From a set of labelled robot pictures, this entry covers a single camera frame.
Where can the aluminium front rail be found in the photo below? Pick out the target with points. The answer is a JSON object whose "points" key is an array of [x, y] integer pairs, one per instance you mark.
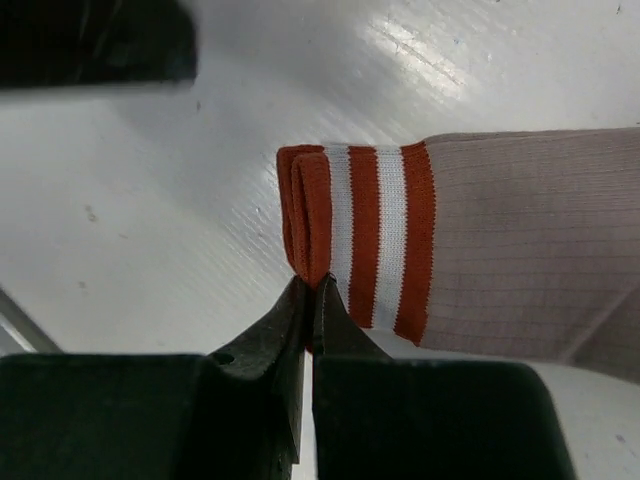
{"points": [[19, 333]]}

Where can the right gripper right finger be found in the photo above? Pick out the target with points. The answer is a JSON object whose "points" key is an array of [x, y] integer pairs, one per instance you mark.
{"points": [[377, 417]]}

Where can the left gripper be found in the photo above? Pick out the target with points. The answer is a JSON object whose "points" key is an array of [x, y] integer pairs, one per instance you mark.
{"points": [[59, 44]]}

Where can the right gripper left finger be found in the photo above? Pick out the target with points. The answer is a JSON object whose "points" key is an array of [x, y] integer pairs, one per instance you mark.
{"points": [[231, 414]]}

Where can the taupe sock red striped cuff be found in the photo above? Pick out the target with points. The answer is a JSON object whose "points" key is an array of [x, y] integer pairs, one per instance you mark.
{"points": [[511, 244]]}

